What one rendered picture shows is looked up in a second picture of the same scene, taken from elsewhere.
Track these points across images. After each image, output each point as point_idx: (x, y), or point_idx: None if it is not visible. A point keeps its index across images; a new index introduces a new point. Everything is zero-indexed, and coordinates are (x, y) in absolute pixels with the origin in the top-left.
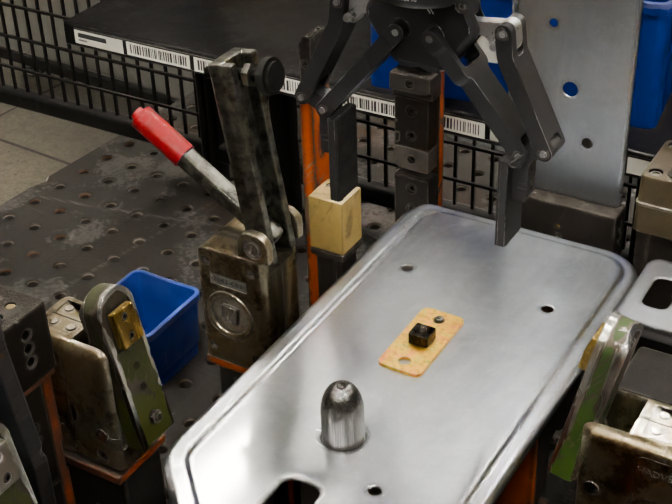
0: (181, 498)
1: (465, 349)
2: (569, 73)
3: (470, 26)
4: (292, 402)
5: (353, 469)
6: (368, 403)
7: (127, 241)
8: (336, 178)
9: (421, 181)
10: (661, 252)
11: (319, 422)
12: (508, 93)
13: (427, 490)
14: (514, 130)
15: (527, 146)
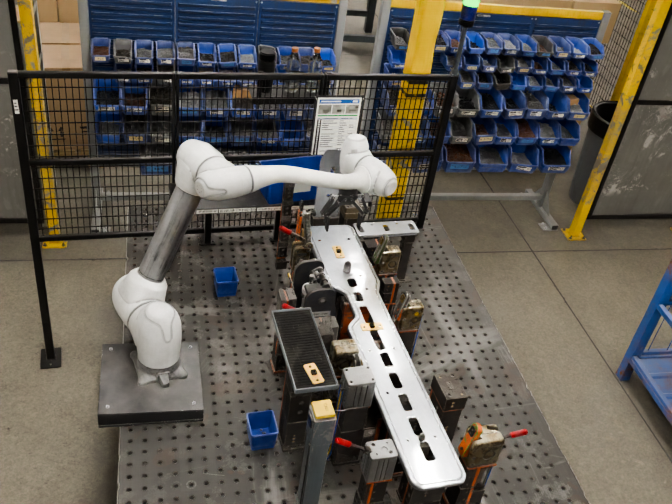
0: (339, 288)
1: (345, 250)
2: (328, 192)
3: (357, 196)
4: (333, 269)
5: (354, 274)
6: (343, 264)
7: (176, 265)
8: (328, 227)
9: (288, 222)
10: (349, 221)
11: (341, 270)
12: (315, 199)
13: (366, 272)
14: (362, 210)
15: (364, 212)
